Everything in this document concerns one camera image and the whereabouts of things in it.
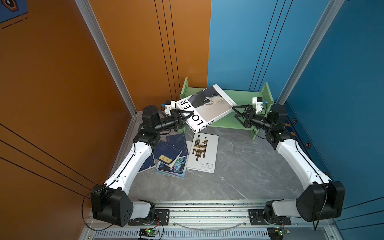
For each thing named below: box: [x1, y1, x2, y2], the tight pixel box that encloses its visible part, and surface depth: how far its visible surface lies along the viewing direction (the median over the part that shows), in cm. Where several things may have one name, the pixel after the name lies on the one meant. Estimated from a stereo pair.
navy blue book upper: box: [166, 133, 189, 157], surface depth 102 cm
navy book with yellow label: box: [153, 140, 183, 168], surface depth 96 cm
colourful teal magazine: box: [155, 155, 189, 179], surface depth 91 cm
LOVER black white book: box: [175, 84, 238, 134], surface depth 72 cm
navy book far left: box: [138, 152, 156, 173], surface depth 91 cm
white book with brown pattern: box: [186, 132, 219, 174], surface depth 96 cm
